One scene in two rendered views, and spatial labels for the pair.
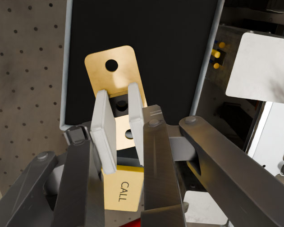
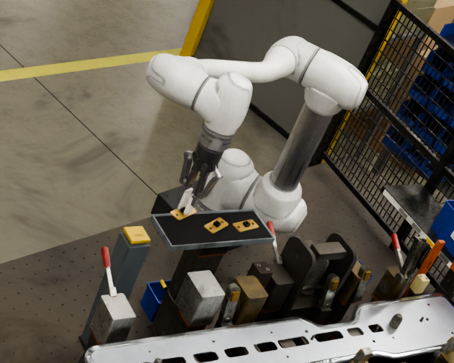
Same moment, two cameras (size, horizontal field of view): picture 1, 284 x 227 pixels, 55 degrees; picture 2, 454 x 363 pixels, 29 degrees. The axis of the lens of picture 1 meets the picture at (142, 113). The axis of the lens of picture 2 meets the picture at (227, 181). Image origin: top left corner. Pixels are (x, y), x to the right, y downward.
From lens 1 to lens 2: 2.43 m
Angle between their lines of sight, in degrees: 79
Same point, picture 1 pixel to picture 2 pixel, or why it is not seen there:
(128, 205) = (133, 238)
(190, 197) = (119, 296)
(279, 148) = (166, 353)
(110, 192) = (135, 231)
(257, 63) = (205, 278)
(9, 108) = (27, 283)
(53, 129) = (25, 312)
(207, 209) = (117, 306)
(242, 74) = (197, 275)
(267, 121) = (175, 339)
